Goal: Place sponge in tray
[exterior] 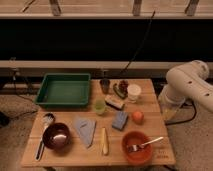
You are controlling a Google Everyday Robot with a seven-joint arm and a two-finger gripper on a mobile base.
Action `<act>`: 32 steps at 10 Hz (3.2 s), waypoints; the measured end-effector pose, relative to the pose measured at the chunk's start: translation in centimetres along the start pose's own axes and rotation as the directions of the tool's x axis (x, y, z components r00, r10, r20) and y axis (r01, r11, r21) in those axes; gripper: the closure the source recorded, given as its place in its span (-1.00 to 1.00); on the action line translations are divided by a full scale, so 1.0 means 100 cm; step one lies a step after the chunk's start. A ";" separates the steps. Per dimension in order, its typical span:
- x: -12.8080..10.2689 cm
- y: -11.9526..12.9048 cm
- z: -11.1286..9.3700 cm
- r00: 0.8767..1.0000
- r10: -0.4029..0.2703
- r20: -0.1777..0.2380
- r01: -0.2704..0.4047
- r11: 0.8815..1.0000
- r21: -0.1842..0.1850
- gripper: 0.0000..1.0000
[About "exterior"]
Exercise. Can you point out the dark red bowl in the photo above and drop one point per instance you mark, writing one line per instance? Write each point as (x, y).
(56, 136)

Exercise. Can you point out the blue sponge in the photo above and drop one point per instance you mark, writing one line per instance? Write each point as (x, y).
(120, 120)

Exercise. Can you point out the silver fork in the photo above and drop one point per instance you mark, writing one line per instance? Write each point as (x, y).
(145, 144)

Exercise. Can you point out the white cup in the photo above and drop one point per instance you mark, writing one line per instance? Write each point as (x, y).
(134, 92)

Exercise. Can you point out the dark metal cup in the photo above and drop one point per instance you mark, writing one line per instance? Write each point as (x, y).
(105, 85)

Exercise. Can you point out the grey folded cloth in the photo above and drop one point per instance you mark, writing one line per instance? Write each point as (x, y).
(85, 129)

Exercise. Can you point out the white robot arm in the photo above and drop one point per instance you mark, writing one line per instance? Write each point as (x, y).
(186, 81)

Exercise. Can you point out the wooden folding table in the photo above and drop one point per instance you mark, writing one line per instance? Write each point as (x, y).
(78, 155)

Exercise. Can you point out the green dish with grapes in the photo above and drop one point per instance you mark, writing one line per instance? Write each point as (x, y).
(121, 89)

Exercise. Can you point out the orange fruit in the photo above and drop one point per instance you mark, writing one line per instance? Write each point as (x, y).
(137, 117)

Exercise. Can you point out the orange bowl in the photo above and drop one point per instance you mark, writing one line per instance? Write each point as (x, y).
(140, 157)

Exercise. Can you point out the green plastic tray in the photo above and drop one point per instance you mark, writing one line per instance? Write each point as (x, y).
(64, 90)

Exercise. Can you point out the small green cup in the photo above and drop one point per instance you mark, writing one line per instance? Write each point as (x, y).
(99, 107)

